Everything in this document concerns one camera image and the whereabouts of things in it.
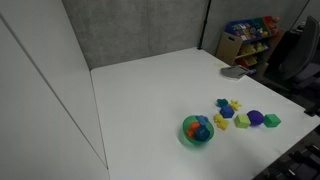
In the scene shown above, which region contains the lime green cube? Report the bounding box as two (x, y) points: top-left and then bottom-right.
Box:
(233, 113), (252, 130)

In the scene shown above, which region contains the colourful toy storage shelf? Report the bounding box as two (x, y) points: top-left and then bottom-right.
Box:
(215, 15), (286, 68)

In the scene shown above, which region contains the light blue rubber toy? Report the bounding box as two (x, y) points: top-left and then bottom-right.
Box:
(195, 115), (210, 127)

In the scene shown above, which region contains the blue embossed cube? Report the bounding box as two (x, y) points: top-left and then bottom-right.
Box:
(219, 105), (236, 119)

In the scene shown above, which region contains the dark blue cube with print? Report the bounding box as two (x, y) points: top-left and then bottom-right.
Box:
(194, 126), (211, 141)

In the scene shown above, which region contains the grey office chair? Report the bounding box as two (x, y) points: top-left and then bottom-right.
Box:
(265, 15), (320, 93)

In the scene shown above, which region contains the purple bumpy ball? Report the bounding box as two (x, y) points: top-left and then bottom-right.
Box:
(246, 109), (265, 127)

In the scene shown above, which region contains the orange rubber toy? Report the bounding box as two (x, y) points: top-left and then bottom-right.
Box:
(185, 121), (201, 139)

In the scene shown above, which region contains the black equipment frame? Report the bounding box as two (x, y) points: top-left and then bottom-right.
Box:
(255, 128), (320, 180)

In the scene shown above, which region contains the grey metal plate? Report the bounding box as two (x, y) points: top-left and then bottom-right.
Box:
(219, 65), (250, 81)

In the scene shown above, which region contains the black vertical pole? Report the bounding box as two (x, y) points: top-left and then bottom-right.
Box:
(196, 0), (213, 51)

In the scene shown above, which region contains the black table clamp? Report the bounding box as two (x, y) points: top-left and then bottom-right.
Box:
(303, 105), (320, 118)

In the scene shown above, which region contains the teal rubber toy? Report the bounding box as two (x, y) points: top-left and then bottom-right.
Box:
(215, 98), (230, 108)

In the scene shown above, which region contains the green translucent bowl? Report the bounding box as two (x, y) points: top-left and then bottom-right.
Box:
(182, 115), (215, 147)

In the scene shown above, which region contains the yellow star-shaped toy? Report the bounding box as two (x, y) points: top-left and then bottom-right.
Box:
(228, 99), (242, 112)

